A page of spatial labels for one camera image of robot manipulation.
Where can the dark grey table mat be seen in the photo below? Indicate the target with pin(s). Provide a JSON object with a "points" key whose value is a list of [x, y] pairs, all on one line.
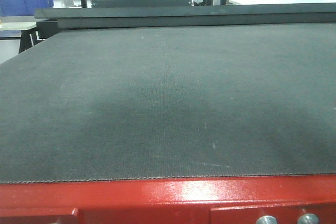
{"points": [[209, 92]]}

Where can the red metal cart frame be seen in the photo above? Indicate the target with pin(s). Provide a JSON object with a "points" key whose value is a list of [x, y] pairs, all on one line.
{"points": [[265, 199]]}

